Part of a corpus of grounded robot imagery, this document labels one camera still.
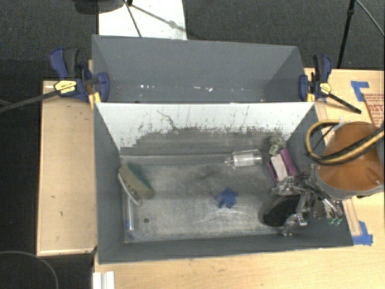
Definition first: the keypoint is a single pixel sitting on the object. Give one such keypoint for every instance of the black round object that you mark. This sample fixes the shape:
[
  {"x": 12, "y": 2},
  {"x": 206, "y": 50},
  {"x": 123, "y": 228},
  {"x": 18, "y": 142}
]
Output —
[{"x": 279, "y": 212}]

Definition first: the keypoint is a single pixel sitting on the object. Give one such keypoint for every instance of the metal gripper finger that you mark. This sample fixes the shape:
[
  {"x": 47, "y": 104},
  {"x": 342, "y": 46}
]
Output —
[
  {"x": 293, "y": 223},
  {"x": 285, "y": 187}
]

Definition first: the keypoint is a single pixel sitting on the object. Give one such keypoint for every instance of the small blue toy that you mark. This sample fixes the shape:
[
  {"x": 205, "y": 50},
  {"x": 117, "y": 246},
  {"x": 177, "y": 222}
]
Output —
[{"x": 226, "y": 197}]

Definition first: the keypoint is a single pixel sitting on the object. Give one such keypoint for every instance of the pale wood board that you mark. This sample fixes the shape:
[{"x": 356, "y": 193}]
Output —
[{"x": 66, "y": 167}]

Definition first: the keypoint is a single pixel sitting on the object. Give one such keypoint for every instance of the purple and white packet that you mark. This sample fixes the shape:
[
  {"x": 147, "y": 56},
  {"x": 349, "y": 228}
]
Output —
[{"x": 282, "y": 164}]

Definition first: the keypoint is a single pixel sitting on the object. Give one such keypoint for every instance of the clear glass bottle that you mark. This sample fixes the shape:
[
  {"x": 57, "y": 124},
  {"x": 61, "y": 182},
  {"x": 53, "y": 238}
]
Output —
[{"x": 246, "y": 158}]

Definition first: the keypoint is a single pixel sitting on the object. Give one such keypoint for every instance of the grey metal bin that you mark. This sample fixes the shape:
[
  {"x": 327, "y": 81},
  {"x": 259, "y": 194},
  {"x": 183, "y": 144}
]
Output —
[{"x": 192, "y": 197}]

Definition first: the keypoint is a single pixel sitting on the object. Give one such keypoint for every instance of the clear tube with blue tip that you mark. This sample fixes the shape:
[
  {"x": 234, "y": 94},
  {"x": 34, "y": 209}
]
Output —
[{"x": 129, "y": 215}]

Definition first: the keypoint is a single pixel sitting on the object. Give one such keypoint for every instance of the brown cardboard with red print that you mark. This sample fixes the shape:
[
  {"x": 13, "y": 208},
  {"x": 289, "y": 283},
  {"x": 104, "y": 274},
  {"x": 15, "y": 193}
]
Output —
[{"x": 343, "y": 101}]

